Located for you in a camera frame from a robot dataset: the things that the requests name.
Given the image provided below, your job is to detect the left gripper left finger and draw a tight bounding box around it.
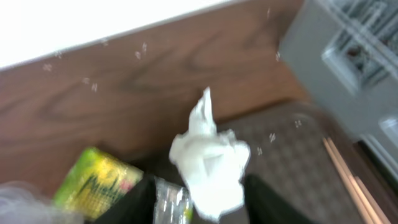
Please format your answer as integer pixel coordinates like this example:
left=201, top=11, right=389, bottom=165
left=93, top=175, right=157, bottom=224

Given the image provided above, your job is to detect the wooden chopstick left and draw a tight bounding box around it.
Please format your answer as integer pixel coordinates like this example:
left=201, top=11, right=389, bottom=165
left=323, top=138, right=377, bottom=224

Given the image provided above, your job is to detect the grey dishwasher rack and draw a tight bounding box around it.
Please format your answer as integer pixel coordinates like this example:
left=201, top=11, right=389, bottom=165
left=279, top=0, right=397, bottom=176

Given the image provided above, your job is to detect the wooden chopstick right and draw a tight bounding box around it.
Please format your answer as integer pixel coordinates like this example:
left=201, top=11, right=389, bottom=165
left=355, top=177, right=391, bottom=224

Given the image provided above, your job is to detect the crumpled white tissue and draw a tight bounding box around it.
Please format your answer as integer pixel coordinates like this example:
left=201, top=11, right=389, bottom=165
left=169, top=88, right=251, bottom=223

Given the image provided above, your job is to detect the brown serving tray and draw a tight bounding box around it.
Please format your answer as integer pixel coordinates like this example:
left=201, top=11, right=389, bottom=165
left=124, top=99, right=398, bottom=224

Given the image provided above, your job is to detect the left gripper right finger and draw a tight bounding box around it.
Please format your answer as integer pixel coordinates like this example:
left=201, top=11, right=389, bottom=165
left=243, top=174, right=313, bottom=224

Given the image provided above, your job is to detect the clear plastic container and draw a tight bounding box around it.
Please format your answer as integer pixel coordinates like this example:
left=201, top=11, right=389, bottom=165
left=1, top=181, right=85, bottom=224

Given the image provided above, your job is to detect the wooden chopstick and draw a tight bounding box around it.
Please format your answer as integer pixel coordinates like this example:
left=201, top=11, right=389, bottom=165
left=355, top=177, right=391, bottom=224
left=323, top=138, right=377, bottom=224

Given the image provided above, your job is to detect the yellow green snack wrapper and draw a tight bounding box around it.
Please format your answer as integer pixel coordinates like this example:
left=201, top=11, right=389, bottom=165
left=52, top=146, right=193, bottom=224

